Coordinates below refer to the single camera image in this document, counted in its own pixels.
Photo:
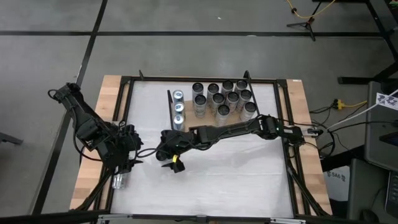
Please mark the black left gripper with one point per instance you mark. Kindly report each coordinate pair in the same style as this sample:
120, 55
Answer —
124, 147

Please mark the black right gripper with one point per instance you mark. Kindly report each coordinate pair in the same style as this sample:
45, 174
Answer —
175, 143

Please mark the black-top white Celsius can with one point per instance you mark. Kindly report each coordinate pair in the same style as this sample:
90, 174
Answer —
245, 94
241, 84
160, 155

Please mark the silver can teal band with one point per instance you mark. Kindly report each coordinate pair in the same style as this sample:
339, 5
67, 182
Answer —
119, 182

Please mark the silver blue Red Bull can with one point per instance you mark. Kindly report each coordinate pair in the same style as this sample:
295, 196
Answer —
178, 95
178, 119
179, 107

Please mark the silver can pink band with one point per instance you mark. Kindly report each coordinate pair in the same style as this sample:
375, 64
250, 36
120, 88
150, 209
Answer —
223, 110

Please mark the Celsius Tropical Vibe can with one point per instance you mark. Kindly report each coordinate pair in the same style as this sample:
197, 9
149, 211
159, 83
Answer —
213, 88
227, 85
218, 98

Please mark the Celsius Peach Vibe can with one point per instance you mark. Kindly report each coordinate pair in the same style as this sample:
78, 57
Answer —
232, 97

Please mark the Celsius can blue band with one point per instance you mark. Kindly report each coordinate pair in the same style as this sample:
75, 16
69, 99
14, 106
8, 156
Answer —
250, 107

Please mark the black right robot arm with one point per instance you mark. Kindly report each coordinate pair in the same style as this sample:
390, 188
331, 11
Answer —
236, 130

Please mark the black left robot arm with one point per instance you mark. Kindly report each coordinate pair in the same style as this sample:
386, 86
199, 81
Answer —
84, 121

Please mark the white glossy table sheet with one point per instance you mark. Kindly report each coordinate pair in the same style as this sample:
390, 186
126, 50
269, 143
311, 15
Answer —
233, 186

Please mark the black clamp hook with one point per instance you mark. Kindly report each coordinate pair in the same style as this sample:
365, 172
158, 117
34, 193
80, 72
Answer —
246, 74
141, 74

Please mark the grey chair leg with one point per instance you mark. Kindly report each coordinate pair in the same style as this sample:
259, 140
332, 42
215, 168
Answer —
9, 138

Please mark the white printed box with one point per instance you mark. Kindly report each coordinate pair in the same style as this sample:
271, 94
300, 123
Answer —
337, 186

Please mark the black tripod stand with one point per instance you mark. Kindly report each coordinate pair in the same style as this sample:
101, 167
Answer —
308, 26

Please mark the grey bin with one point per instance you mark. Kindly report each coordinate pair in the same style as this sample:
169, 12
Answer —
367, 193

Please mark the grey cabinet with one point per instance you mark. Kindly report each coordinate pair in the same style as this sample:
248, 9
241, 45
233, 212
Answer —
377, 140

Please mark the white tag sheet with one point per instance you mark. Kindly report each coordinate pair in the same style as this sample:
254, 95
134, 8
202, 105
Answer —
387, 101

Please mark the wooden shelf black metal frame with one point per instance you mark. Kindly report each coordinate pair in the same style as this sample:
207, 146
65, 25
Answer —
190, 119

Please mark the black metal table frame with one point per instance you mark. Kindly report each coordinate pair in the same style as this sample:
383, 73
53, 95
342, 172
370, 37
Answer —
202, 80

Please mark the black desk frame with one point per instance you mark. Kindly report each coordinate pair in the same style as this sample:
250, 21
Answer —
357, 80

